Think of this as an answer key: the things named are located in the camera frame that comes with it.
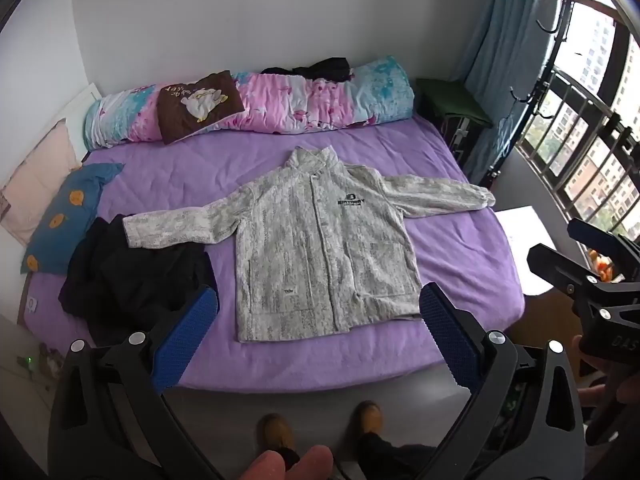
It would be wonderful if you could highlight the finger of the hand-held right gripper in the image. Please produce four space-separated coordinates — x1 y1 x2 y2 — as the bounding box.
567 217 640 263
527 243 621 307

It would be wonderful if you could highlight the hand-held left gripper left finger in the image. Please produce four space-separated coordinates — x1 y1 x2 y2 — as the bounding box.
47 285 223 480

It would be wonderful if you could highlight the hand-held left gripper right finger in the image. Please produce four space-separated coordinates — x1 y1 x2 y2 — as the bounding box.
407 282 586 480

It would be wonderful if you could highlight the grey white fleece jacket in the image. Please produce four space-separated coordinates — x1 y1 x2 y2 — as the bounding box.
122 145 497 344

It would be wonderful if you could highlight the black clothes heap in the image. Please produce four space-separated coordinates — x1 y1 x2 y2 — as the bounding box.
260 57 355 83

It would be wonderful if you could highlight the person's right hand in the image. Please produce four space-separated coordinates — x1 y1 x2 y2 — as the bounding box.
571 335 621 408

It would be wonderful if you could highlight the person's left hand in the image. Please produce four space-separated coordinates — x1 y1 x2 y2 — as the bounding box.
234 444 335 480

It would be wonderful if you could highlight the orange object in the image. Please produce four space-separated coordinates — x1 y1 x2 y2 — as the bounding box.
589 249 615 282

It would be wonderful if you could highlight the white side table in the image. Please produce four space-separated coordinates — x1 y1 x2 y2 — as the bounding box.
494 205 597 297

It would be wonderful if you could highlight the black garment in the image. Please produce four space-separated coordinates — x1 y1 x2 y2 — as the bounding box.
58 214 217 347

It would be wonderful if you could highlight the metal window railing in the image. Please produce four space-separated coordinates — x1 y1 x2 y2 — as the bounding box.
517 66 640 243

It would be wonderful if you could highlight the bed with purple sheet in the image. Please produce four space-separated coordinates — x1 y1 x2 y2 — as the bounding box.
17 112 526 395

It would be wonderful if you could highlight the brown shoe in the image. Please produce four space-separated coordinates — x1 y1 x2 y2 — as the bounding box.
351 401 384 436
263 412 297 455

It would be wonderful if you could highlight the person's dark trouser leg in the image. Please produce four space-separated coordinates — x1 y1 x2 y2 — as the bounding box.
356 432 443 480

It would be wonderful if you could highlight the floor clutter with green light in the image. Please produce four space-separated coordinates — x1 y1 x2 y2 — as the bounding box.
14 342 65 392

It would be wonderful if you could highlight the blue pillow with orange print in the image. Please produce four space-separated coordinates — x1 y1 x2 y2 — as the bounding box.
20 162 125 275

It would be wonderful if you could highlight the green topped stool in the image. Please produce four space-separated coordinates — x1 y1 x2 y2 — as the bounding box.
415 77 501 186

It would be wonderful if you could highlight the blue curtain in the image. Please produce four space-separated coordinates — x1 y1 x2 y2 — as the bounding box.
452 0 568 186

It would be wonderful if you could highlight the pale pink pillow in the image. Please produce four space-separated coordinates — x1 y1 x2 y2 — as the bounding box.
0 118 83 247

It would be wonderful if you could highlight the coat rack with black hooks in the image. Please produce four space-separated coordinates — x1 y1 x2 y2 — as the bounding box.
509 0 623 107

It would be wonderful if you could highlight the brown duck print pillow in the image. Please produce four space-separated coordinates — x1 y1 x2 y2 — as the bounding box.
156 70 246 146

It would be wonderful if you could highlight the white headboard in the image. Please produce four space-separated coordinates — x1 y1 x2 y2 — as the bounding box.
47 82 105 161

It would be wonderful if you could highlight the rolled pink floral quilt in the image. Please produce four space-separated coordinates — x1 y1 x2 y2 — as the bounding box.
82 56 417 150

